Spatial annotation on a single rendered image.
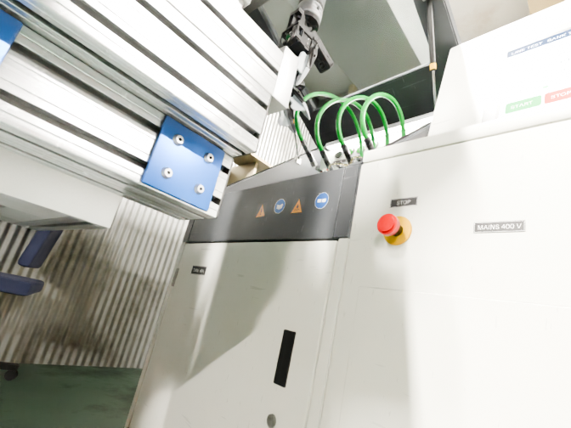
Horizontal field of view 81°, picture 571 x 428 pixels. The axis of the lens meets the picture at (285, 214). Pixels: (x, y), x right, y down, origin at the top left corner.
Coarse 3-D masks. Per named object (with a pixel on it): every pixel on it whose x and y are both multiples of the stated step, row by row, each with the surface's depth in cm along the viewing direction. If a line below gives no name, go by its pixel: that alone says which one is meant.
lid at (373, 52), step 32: (288, 0) 131; (352, 0) 118; (384, 0) 113; (416, 0) 107; (448, 0) 105; (320, 32) 132; (352, 32) 126; (384, 32) 120; (416, 32) 114; (448, 32) 108; (352, 64) 134; (384, 64) 127; (416, 64) 120; (320, 96) 151; (352, 96) 141; (416, 96) 126; (320, 128) 161; (352, 128) 151
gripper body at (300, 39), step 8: (296, 16) 93; (304, 16) 93; (312, 16) 93; (288, 24) 93; (296, 24) 90; (304, 24) 93; (312, 24) 95; (288, 32) 93; (296, 32) 88; (304, 32) 90; (280, 40) 93; (288, 40) 92; (296, 40) 89; (304, 40) 90; (312, 40) 92; (296, 48) 92; (304, 48) 91
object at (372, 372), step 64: (448, 64) 104; (448, 128) 88; (384, 192) 62; (448, 192) 53; (512, 192) 46; (384, 256) 57; (448, 256) 49; (512, 256) 44; (384, 320) 53; (448, 320) 46; (512, 320) 41; (384, 384) 49; (448, 384) 43; (512, 384) 39
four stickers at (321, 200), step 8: (328, 192) 72; (280, 200) 83; (296, 200) 79; (304, 200) 77; (320, 200) 73; (328, 200) 71; (264, 208) 87; (280, 208) 82; (296, 208) 78; (320, 208) 72; (256, 216) 89; (264, 216) 86
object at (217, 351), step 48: (192, 288) 99; (240, 288) 82; (288, 288) 71; (192, 336) 90; (240, 336) 76; (288, 336) 65; (144, 384) 99; (192, 384) 82; (240, 384) 70; (288, 384) 62
